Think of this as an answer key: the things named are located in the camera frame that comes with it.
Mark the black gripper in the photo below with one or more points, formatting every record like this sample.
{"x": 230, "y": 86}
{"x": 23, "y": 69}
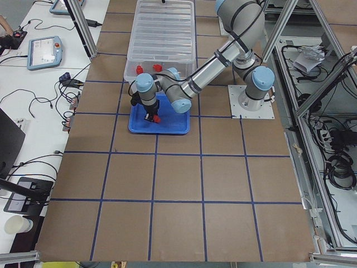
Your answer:
{"x": 150, "y": 108}

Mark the clear plastic box lid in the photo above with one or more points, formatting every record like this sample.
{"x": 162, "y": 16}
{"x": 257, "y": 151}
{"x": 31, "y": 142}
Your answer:
{"x": 163, "y": 32}

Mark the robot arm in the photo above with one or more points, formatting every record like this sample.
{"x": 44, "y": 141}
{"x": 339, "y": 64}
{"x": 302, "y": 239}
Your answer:
{"x": 244, "y": 21}

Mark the clear plastic storage box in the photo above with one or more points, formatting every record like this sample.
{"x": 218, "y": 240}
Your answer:
{"x": 133, "y": 68}

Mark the blue teach pendant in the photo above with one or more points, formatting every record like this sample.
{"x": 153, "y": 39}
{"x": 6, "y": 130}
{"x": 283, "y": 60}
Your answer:
{"x": 44, "y": 53}
{"x": 58, "y": 8}

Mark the black laptop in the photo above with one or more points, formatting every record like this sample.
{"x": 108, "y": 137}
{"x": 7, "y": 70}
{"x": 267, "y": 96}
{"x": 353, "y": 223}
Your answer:
{"x": 12, "y": 138}

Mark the white paper cup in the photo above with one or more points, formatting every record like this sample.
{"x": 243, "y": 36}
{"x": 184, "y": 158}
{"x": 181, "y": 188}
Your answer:
{"x": 18, "y": 224}

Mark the aluminium frame post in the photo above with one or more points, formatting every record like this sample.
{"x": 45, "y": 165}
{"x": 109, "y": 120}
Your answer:
{"x": 81, "y": 25}

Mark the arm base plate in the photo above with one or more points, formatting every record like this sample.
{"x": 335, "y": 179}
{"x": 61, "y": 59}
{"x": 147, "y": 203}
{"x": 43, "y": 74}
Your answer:
{"x": 242, "y": 107}

